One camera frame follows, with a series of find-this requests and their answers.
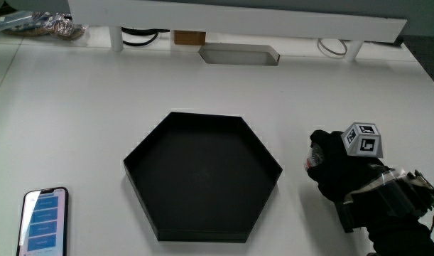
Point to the person's right hand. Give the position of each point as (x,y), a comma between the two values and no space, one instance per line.
(339,170)

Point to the person's right forearm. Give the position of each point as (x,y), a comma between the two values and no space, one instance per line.
(397,238)

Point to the white desk shelf riser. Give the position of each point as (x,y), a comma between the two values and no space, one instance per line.
(238,21)

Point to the white desk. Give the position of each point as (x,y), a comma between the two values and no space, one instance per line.
(96,106)

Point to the black hexagonal tray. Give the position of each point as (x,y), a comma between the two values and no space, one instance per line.
(202,177)

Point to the brown cardboard box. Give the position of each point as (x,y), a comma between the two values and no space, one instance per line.
(189,37)

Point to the black smartphone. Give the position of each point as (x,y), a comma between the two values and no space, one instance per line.
(42,224)

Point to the clear plastic bag with snacks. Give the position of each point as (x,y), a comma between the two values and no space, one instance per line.
(57,25)

